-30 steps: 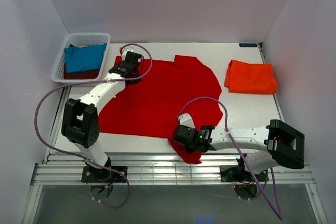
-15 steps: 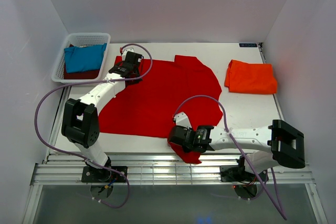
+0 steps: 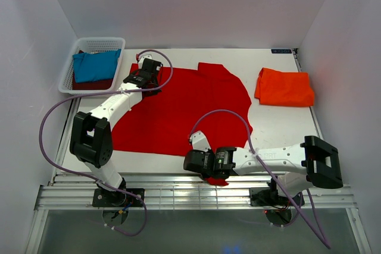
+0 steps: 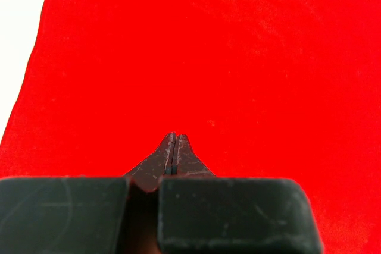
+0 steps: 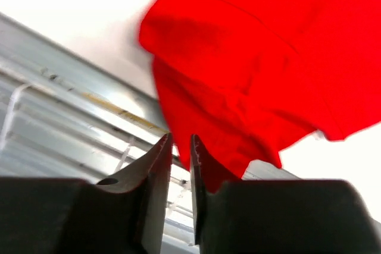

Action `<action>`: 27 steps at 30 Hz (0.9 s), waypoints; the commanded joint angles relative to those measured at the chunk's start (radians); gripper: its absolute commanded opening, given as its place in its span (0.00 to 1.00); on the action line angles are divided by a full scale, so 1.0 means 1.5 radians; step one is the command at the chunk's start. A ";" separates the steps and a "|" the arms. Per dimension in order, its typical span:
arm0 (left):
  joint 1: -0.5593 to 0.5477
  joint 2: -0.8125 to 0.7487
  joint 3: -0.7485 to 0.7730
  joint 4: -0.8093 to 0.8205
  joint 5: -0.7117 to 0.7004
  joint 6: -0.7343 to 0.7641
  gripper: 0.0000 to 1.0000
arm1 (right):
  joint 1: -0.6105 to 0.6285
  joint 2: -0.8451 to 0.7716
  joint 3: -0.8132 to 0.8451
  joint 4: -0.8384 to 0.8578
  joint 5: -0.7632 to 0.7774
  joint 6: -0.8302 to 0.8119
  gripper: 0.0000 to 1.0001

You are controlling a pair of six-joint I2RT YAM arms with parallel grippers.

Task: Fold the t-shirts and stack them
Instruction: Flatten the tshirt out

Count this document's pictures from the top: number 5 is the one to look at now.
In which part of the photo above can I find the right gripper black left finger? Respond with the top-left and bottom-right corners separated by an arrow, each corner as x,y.
1,134 -> 173,253

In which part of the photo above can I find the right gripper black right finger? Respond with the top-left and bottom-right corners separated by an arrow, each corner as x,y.
190,135 -> 380,253

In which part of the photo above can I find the red t shirt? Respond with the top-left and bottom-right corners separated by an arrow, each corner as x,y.
139,0 -> 380,192

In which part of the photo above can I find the aluminium frame rail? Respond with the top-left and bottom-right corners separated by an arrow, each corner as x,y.
0,11 -> 301,254

